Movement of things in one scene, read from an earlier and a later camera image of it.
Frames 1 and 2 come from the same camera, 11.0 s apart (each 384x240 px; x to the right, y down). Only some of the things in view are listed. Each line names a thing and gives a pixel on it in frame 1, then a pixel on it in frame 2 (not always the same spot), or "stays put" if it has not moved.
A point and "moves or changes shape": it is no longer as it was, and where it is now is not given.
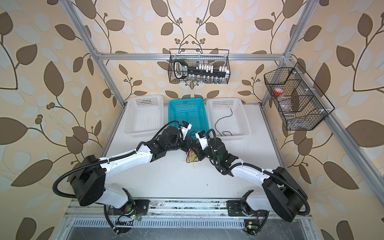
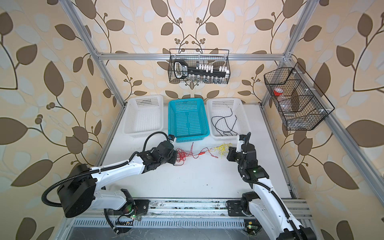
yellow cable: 192,158 moves or changes shape
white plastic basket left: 144,116 stays put
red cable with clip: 189,153 moves or changes shape
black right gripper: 200,155 → 233,152
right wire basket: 300,104 stays put
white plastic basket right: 228,117 stays put
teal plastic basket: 192,110 stays put
